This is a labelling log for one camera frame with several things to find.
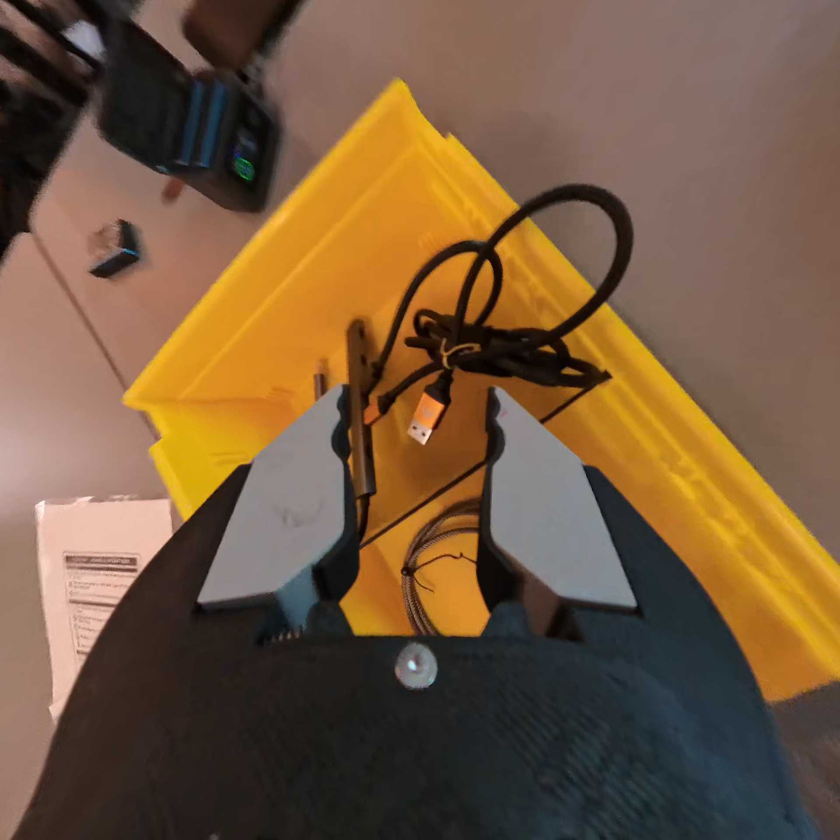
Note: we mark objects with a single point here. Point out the black power bank green display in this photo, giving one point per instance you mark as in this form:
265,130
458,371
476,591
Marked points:
164,118

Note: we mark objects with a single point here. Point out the printed white paper sheet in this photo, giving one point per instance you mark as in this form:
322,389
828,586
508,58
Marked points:
98,525

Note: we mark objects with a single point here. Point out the yellow plastic bin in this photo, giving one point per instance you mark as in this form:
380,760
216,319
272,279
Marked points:
315,262

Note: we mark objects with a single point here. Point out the small black block blue light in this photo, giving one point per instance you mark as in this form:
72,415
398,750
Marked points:
118,253

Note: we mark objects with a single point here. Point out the yellow twist tie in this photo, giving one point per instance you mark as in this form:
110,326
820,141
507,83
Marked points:
459,351

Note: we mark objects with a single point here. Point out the dark grey usb hub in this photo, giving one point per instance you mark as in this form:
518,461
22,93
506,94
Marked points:
359,394

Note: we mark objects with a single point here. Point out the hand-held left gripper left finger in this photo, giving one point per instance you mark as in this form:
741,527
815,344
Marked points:
282,518

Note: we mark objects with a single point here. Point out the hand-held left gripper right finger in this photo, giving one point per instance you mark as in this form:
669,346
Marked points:
551,518

